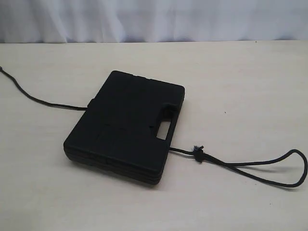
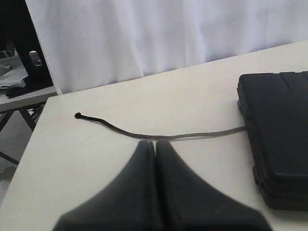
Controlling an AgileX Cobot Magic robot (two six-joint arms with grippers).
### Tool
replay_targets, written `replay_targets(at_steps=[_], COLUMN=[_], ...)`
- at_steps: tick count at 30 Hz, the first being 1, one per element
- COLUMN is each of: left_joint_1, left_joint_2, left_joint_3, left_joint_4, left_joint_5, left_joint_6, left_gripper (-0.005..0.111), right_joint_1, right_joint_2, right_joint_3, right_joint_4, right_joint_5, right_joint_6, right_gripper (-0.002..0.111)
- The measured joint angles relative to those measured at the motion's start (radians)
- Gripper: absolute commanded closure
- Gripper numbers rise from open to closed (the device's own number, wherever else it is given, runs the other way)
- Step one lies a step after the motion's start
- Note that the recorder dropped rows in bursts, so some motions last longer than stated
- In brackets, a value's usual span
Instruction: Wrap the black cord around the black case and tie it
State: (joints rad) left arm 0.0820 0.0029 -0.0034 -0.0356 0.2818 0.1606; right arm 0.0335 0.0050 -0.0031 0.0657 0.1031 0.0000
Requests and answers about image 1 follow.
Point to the black plastic carrying case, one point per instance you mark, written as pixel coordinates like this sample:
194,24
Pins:
128,127

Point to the white backdrop curtain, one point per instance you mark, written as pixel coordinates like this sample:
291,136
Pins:
65,21

